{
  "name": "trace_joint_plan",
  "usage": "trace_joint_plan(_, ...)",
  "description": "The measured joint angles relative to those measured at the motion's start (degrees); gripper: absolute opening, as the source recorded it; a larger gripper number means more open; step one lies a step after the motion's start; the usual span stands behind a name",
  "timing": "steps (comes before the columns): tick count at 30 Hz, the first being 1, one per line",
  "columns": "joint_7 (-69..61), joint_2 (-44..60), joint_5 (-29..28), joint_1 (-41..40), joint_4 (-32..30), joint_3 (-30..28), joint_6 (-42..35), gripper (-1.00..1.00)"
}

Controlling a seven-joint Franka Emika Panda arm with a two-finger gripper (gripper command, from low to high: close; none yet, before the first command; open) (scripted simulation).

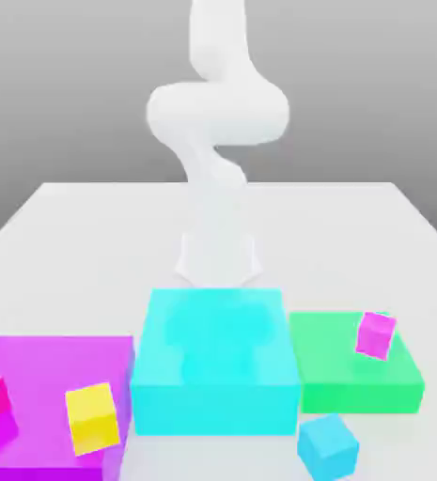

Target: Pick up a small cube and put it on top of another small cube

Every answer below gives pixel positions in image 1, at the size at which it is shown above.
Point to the small yellow cube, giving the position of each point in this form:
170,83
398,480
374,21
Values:
92,419

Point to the small violet cube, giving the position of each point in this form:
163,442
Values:
375,335

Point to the small light blue cube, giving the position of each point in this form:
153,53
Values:
329,449

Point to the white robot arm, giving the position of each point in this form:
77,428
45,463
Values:
218,109

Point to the large purple box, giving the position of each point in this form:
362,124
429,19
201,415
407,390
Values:
41,364

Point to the large cyan box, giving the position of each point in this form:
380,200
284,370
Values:
214,360

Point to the large green box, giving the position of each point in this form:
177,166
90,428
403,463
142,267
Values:
338,375

